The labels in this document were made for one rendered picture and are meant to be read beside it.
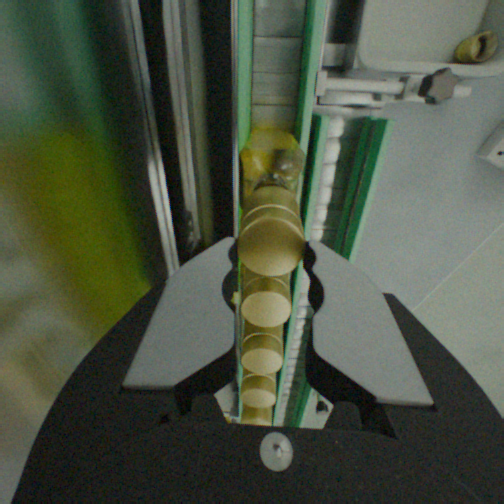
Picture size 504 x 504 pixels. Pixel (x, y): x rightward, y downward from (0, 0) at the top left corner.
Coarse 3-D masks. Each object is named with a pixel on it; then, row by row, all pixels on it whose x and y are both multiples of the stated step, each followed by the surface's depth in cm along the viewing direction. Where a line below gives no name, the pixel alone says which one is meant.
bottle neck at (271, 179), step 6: (264, 174) 18; (270, 174) 18; (276, 174) 18; (258, 180) 18; (264, 180) 17; (270, 180) 17; (276, 180) 17; (282, 180) 17; (258, 186) 16; (264, 186) 16; (276, 186) 15; (282, 186) 16; (288, 186) 18; (252, 192) 17
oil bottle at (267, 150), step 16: (256, 128) 34; (272, 128) 35; (256, 144) 21; (272, 144) 21; (288, 144) 21; (240, 160) 19; (256, 160) 18; (272, 160) 18; (288, 160) 18; (304, 160) 19; (240, 176) 19; (256, 176) 18; (288, 176) 18; (304, 176) 20; (240, 192) 20
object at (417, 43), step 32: (384, 0) 35; (416, 0) 35; (448, 0) 34; (480, 0) 34; (384, 32) 37; (416, 32) 37; (448, 32) 36; (480, 32) 36; (384, 64) 33; (416, 64) 33; (448, 64) 33; (480, 64) 36
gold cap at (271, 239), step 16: (256, 192) 14; (272, 192) 14; (288, 192) 14; (256, 208) 12; (272, 208) 12; (288, 208) 12; (256, 224) 11; (272, 224) 11; (288, 224) 11; (240, 240) 11; (256, 240) 11; (272, 240) 11; (288, 240) 11; (304, 240) 11; (240, 256) 12; (256, 256) 12; (272, 256) 12; (288, 256) 12; (256, 272) 12; (272, 272) 12
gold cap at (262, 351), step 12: (252, 324) 20; (252, 336) 20; (264, 336) 19; (276, 336) 20; (252, 348) 18; (264, 348) 18; (276, 348) 19; (252, 360) 19; (264, 360) 19; (276, 360) 19; (264, 372) 20
